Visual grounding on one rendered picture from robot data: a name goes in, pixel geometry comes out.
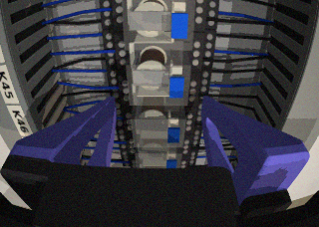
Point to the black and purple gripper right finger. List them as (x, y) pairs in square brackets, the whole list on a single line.
[(269, 159)]

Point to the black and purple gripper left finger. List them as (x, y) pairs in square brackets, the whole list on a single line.
[(63, 141)]

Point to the grey flat mounting plate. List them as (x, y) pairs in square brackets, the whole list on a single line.
[(101, 79)]

